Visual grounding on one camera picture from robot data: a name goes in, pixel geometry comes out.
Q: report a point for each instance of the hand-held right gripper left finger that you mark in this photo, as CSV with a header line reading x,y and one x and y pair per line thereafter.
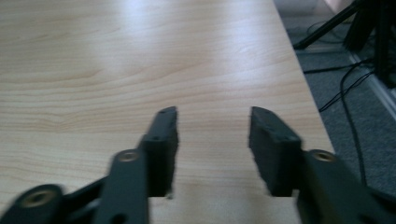
x,y
162,149

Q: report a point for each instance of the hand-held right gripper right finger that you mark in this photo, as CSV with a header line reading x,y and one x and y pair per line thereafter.
x,y
274,155

